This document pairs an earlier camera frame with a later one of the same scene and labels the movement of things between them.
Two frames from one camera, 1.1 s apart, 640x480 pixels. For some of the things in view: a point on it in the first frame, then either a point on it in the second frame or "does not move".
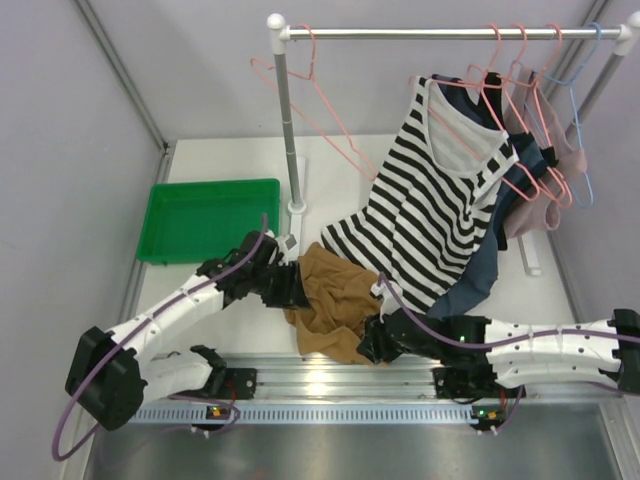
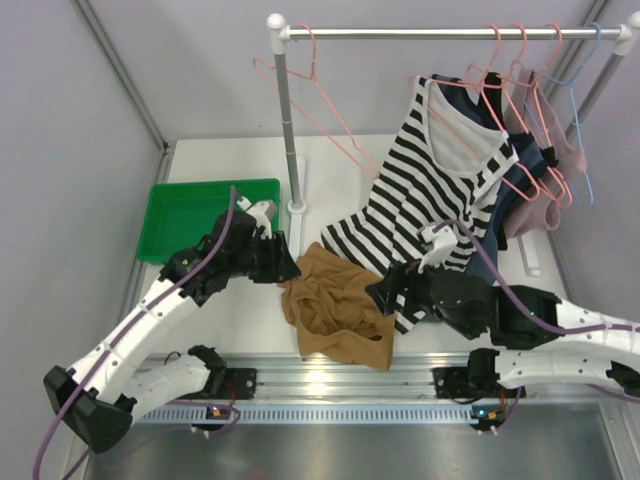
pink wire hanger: (310, 77) to (372, 163)
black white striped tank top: (419, 225) does not move
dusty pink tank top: (531, 113) does not move
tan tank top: (340, 302) does not move
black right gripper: (374, 344) to (398, 278)
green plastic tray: (197, 222) does not move
